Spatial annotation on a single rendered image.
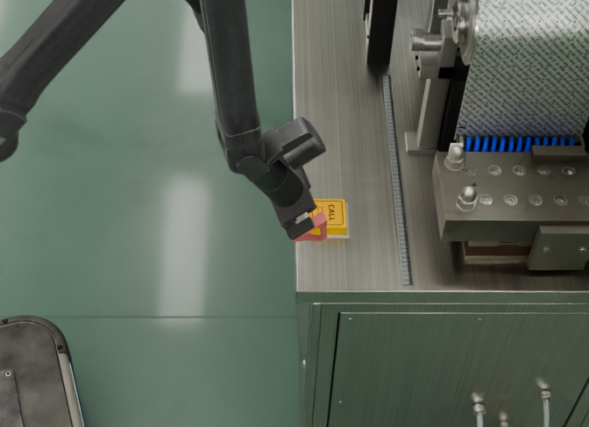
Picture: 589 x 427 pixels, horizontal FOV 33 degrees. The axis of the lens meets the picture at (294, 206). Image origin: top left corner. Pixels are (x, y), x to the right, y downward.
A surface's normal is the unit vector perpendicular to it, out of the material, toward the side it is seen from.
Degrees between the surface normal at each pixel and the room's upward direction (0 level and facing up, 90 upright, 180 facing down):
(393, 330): 90
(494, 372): 90
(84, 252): 0
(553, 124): 90
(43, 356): 0
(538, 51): 90
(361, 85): 0
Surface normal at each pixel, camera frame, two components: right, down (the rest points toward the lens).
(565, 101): 0.01, 0.78
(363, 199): 0.02, -0.63
